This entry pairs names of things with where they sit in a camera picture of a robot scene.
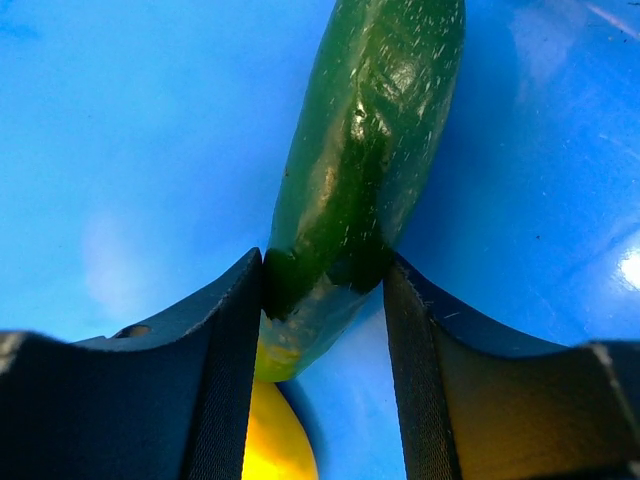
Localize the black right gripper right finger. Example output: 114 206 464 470
383 257 639 479

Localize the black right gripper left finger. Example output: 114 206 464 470
1 249 262 479

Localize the dark green toy cucumber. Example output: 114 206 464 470
255 1 466 382

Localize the yellow orange toy mango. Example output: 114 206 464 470
241 380 319 480

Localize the blue plastic bin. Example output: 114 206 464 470
1 1 639 479

